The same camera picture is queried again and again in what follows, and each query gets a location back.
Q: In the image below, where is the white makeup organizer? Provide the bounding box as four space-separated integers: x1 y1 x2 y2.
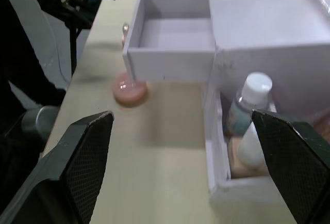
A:
205 0 330 204

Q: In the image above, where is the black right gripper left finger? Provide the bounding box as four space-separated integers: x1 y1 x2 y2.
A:
0 110 114 224

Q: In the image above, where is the pink round compact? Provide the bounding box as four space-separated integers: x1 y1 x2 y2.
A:
111 72 149 107

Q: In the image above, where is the black cable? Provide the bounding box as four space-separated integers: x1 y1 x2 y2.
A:
68 24 78 76

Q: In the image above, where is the silver drawer knob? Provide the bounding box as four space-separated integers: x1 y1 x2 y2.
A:
121 22 130 46

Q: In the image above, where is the clear bottle white cap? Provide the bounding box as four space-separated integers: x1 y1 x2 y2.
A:
226 72 273 137

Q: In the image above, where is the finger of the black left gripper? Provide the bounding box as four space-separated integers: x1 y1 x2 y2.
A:
58 1 94 29

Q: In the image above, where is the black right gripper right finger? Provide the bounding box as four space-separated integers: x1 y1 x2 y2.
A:
251 108 330 224

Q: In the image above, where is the white organizer drawer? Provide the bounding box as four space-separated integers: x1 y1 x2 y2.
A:
122 0 218 83

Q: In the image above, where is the silver robot body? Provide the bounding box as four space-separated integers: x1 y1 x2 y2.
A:
20 105 60 143

